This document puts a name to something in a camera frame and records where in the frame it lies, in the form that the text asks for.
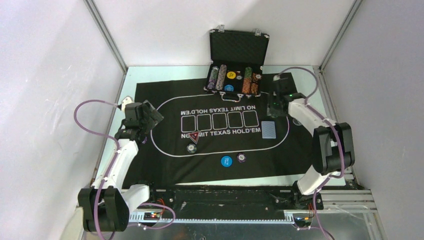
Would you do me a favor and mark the blue card deck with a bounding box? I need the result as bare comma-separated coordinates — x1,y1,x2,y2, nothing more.
261,121,277,139

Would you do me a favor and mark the purple chip bottom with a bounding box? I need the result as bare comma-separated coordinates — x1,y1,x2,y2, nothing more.
236,152,247,163

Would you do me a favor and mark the blue round button chip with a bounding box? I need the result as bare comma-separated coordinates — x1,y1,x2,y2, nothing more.
220,155,233,168

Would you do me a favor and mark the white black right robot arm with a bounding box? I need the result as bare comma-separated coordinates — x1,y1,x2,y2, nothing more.
267,74,355,209

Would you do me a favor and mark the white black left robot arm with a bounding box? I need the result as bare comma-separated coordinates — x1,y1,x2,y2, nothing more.
77,96,163,233

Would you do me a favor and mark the brown chip row in case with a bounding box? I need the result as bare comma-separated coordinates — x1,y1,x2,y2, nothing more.
250,73,262,96

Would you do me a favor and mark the green orange chip row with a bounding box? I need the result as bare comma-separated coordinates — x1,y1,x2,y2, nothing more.
241,67,253,94

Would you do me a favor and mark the red triangular all-in marker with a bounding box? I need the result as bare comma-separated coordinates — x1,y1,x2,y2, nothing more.
188,131,201,144

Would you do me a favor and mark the blue button in case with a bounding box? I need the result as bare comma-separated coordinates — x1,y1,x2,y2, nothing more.
224,84,234,92

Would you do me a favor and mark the yellow button in case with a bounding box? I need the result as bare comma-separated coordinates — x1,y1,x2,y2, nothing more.
226,71,237,79

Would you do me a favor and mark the black poker felt mat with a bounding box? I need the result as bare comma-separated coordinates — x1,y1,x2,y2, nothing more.
124,74,312,187

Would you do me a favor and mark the black aluminium chip case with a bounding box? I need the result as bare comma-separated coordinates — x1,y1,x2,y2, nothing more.
203,24,270,103

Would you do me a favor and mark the pink grey chip row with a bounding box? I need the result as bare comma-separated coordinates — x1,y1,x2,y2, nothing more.
215,64,227,91

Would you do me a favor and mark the purple chip row in case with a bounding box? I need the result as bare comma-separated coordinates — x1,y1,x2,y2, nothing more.
206,66,219,90

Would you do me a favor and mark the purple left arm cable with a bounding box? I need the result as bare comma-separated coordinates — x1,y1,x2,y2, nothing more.
73,99,176,240

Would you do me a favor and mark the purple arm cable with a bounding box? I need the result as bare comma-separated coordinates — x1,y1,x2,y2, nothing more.
277,66,347,240
73,99,176,240

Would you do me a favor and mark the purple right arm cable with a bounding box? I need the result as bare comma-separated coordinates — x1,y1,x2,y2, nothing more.
277,66,347,240

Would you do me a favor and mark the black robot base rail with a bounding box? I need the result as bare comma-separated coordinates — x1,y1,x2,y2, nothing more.
135,185,324,223

